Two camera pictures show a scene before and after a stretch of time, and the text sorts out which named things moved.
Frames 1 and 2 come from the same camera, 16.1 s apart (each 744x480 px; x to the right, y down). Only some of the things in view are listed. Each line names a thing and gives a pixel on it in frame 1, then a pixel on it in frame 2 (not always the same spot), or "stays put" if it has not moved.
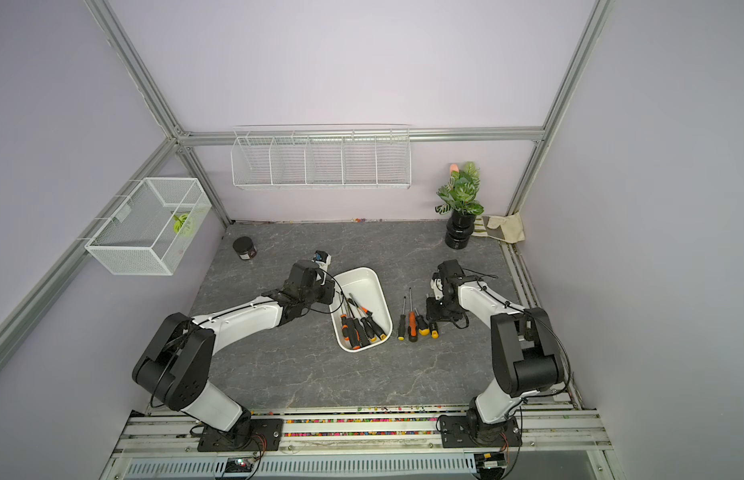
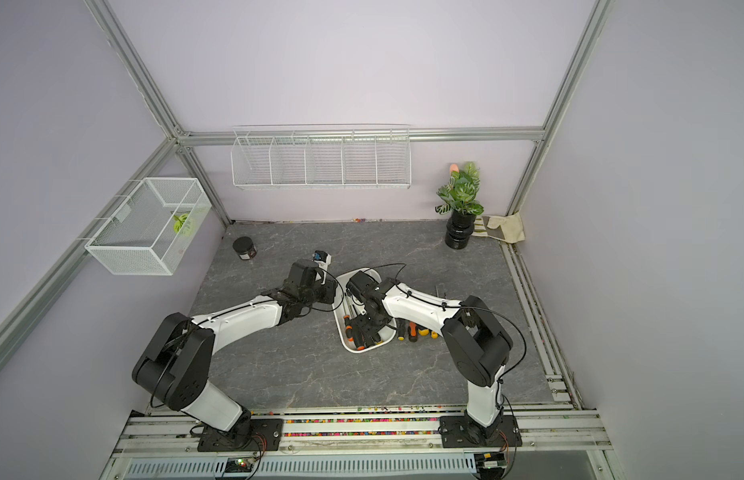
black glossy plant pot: [459, 229] stays put
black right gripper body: [439, 310] -> [367, 323]
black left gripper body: [320, 293] stays put
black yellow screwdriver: [402, 323] stays put
